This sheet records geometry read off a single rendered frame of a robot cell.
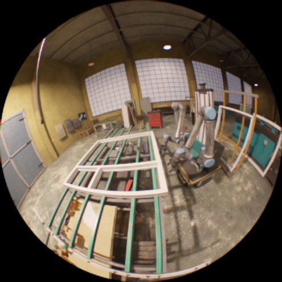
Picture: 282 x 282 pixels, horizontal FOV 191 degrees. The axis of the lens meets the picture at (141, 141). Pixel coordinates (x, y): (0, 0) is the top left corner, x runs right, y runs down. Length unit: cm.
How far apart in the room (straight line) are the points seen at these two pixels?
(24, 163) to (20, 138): 136
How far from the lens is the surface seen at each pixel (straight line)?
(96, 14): 757
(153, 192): 81
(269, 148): 372
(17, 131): 658
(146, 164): 107
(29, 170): 651
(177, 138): 136
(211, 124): 93
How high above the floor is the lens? 165
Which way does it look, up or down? 26 degrees down
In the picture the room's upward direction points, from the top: 11 degrees counter-clockwise
